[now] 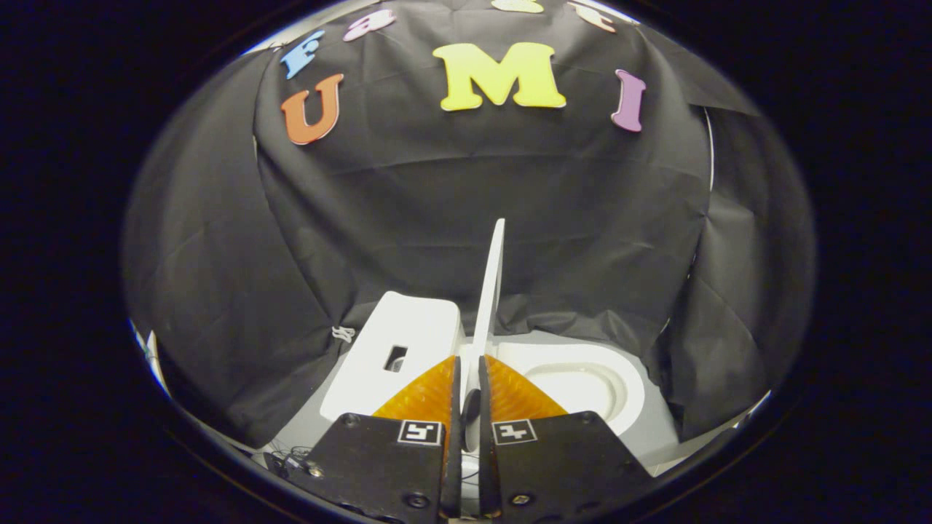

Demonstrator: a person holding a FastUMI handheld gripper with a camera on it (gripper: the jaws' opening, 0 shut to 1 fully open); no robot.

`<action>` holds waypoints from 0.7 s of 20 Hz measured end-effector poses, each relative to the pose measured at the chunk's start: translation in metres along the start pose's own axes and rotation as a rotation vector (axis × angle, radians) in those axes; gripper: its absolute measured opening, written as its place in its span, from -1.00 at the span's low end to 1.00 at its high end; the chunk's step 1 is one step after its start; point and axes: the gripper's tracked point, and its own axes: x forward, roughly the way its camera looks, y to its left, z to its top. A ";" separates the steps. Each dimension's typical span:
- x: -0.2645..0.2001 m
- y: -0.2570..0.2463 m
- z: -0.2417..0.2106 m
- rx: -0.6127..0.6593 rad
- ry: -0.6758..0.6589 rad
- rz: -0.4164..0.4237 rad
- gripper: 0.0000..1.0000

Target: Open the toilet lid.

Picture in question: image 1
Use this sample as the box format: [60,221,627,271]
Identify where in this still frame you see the white toilet tank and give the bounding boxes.
[320,291,465,424]

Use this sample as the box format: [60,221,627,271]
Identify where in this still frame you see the black backdrop cloth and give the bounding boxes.
[124,0,816,449]

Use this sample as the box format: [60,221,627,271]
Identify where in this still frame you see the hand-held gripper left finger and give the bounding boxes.
[288,355,464,522]

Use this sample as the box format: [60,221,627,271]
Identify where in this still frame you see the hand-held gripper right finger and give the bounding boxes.
[477,354,654,520]

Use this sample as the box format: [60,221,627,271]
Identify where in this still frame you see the thin black cables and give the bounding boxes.
[265,445,315,478]

